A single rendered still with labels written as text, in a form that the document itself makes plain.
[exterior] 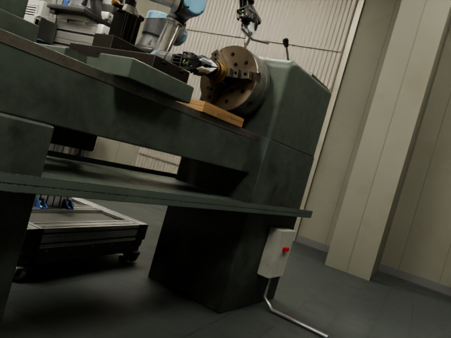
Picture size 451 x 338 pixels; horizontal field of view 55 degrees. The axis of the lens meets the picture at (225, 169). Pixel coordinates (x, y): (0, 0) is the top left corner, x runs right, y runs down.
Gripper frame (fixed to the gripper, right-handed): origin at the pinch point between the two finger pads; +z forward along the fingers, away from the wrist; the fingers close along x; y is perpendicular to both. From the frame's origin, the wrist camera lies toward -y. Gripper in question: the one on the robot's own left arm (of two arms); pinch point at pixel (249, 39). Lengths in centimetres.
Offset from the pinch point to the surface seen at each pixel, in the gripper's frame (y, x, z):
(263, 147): 2, 6, 56
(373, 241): -231, -1, 104
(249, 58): 16.8, 8.4, 18.3
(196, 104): 51, 3, 48
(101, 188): 100, 7, 85
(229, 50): 16.8, -2.1, 11.8
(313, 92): -30.5, 20.4, 23.0
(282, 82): 1.1, 17.2, 26.8
